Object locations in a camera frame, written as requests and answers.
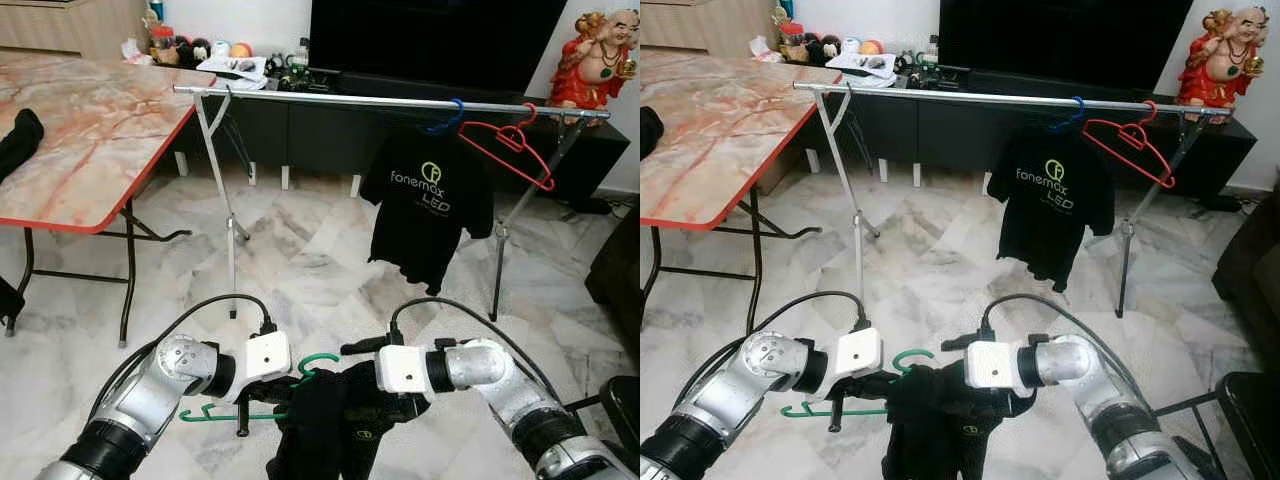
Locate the orange ball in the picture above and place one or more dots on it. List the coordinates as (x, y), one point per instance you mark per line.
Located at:
(872, 46)
(241, 49)

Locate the black television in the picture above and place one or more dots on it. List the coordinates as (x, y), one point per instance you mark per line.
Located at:
(430, 45)
(1060, 45)

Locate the green plastic hanger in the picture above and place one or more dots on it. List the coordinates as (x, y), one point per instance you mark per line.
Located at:
(230, 415)
(835, 411)

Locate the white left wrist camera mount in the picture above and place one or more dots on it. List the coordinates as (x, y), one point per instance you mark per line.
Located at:
(858, 352)
(268, 355)

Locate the silver metal clothes rail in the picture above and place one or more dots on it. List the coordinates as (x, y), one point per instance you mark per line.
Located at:
(1000, 98)
(380, 101)

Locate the white tissue packet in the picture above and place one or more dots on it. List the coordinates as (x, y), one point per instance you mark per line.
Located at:
(135, 52)
(763, 48)

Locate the jar with red lid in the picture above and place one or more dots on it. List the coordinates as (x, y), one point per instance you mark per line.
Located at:
(792, 42)
(163, 45)

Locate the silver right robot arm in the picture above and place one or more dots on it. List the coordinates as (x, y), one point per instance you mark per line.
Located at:
(500, 385)
(1090, 385)

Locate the black cloth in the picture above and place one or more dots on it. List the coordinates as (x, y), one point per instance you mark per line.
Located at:
(650, 130)
(20, 140)

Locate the red Buddha statue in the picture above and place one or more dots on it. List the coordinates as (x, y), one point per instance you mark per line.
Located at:
(598, 65)
(1222, 62)

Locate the white ball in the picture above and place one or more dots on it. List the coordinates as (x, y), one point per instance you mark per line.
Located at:
(221, 47)
(851, 45)

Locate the black fonemax T-shirt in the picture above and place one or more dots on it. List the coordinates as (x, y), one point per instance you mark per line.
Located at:
(330, 430)
(935, 430)
(425, 220)
(1050, 215)

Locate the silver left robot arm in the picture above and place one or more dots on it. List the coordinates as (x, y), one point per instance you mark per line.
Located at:
(745, 390)
(150, 395)

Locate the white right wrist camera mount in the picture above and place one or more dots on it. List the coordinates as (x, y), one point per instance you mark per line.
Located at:
(403, 368)
(992, 363)

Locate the black TV cabinet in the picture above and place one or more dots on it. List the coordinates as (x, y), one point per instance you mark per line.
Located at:
(330, 140)
(950, 138)

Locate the black soundbar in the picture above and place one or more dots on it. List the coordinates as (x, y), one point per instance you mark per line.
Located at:
(440, 88)
(1070, 85)

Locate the light wooden sideboard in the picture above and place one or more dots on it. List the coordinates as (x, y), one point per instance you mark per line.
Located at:
(700, 22)
(70, 25)

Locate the black plush toy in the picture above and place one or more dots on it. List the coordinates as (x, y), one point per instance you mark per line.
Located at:
(192, 50)
(822, 48)

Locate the marble pattern folding table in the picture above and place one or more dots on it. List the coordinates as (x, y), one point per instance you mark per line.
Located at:
(720, 130)
(90, 130)

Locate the tall trophy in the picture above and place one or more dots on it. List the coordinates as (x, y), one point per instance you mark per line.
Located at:
(153, 14)
(782, 12)

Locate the red plastic hanger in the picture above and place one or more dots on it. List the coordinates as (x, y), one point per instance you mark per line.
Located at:
(1132, 137)
(510, 140)

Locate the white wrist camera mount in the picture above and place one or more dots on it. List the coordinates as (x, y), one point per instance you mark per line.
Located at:
(268, 355)
(403, 368)
(858, 352)
(992, 363)

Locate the white paper stack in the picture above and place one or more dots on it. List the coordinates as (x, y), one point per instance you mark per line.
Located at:
(233, 68)
(863, 65)

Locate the small bottle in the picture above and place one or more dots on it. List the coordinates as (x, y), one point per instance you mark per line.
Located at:
(932, 52)
(303, 55)

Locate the blue hanger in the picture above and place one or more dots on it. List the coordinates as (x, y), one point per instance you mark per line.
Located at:
(1075, 112)
(455, 115)

